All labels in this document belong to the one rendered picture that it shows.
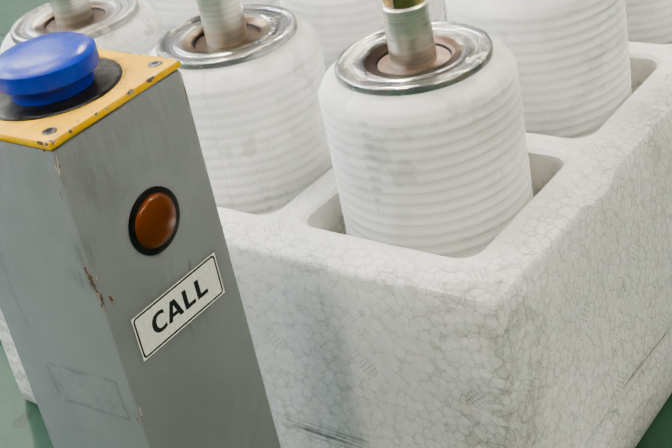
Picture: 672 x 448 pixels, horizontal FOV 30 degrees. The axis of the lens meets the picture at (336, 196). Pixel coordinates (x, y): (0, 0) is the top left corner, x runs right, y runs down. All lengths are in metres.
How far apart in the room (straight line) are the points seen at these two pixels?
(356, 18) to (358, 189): 0.15
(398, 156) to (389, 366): 0.10
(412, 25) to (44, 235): 0.20
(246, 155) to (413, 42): 0.12
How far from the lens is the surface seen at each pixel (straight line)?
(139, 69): 0.48
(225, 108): 0.64
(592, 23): 0.66
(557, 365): 0.61
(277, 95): 0.64
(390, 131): 0.57
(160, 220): 0.48
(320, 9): 0.72
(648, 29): 0.77
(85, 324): 0.49
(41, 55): 0.48
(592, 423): 0.67
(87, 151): 0.46
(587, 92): 0.68
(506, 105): 0.58
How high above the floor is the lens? 0.49
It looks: 29 degrees down
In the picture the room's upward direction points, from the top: 12 degrees counter-clockwise
